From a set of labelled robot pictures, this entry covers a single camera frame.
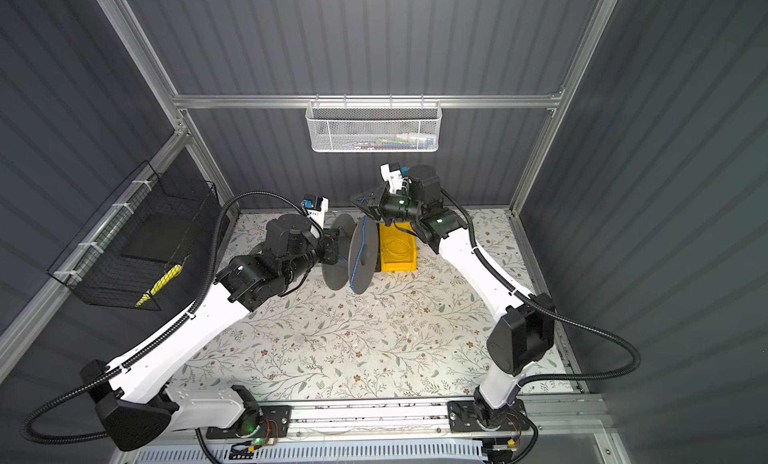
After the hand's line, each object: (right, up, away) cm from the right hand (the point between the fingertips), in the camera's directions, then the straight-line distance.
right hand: (353, 201), depth 69 cm
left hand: (-3, -7, +1) cm, 8 cm away
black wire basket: (-55, -15, -6) cm, 57 cm away
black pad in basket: (-49, -8, +7) cm, 50 cm away
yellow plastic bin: (+8, -17, +30) cm, 36 cm away
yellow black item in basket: (-44, -18, +2) cm, 48 cm away
